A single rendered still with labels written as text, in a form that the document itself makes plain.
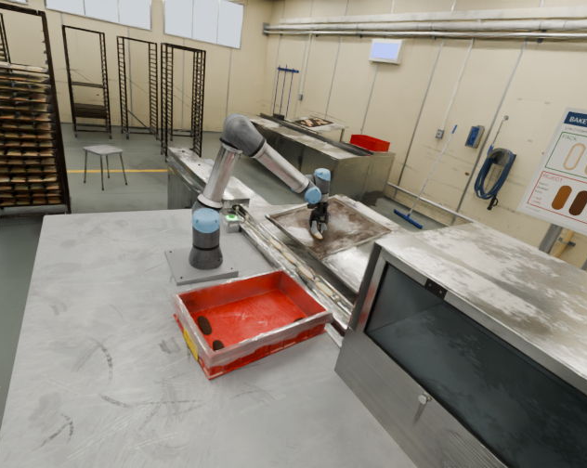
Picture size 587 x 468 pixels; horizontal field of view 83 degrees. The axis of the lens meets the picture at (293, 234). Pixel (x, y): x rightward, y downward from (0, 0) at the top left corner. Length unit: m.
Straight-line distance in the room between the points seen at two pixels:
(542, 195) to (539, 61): 3.37
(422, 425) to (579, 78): 4.32
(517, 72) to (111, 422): 4.99
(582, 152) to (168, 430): 1.73
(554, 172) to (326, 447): 1.40
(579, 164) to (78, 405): 1.89
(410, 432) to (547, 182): 1.21
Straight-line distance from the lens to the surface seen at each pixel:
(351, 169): 4.56
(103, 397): 1.10
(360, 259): 1.65
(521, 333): 0.77
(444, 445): 0.98
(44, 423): 1.09
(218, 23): 8.96
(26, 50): 8.32
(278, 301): 1.39
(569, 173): 1.78
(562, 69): 4.94
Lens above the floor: 1.66
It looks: 25 degrees down
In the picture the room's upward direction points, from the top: 10 degrees clockwise
